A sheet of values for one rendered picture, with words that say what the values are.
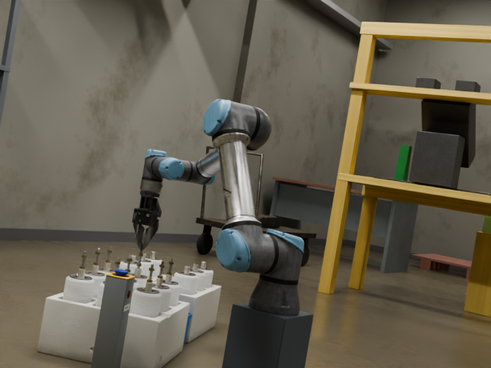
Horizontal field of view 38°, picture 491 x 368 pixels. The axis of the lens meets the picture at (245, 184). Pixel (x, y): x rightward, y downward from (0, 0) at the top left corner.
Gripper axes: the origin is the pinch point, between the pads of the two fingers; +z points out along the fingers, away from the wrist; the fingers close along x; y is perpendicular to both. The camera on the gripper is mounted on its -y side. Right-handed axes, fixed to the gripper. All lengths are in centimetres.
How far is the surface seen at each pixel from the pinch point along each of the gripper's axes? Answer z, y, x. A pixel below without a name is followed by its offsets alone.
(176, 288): 12.2, 4.1, 15.6
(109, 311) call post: 15.4, 45.3, 4.1
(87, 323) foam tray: 23.7, 31.6, -6.2
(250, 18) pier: -180, -410, -30
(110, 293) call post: 10.1, 45.3, 3.4
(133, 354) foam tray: 30.2, 32.7, 10.5
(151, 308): 15.6, 28.7, 13.0
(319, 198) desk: -23, -461, 62
